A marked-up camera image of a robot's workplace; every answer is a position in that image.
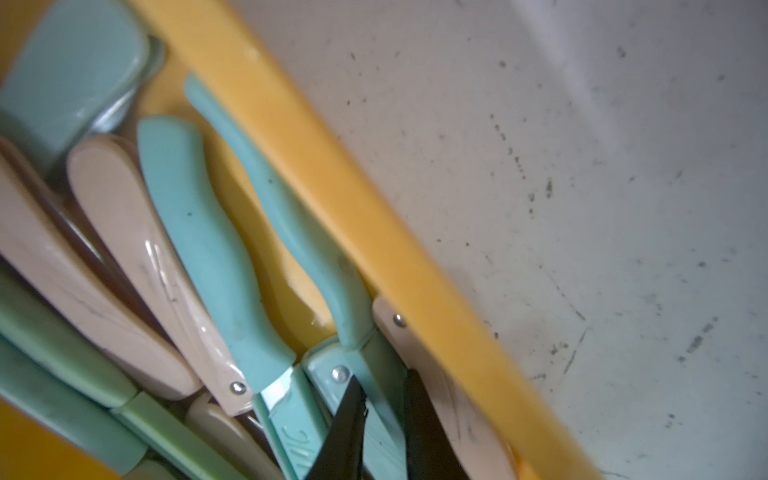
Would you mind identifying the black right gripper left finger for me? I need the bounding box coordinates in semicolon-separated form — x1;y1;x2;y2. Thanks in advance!
305;377;368;480

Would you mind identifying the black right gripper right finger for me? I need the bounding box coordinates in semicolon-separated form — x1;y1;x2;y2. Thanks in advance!
404;369;469;480

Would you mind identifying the peach fruit knife in tray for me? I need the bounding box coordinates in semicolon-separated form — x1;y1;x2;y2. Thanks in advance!
373;296;518;479

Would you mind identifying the teal lettered fruit knife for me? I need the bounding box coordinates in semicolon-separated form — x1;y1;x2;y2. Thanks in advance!
184;75;407;479

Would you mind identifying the beige glossy knife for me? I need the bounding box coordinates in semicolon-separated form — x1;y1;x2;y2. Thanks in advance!
66;135;252;416
1;138;202;400

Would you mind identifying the mint knife in tray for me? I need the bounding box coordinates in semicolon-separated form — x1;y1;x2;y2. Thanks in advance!
1;1;166;177

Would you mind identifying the teal curved handle knife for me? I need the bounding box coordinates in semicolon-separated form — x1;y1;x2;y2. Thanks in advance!
137;115;328;479

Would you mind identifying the light green knife handle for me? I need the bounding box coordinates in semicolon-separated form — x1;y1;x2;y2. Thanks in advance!
1;270;244;479

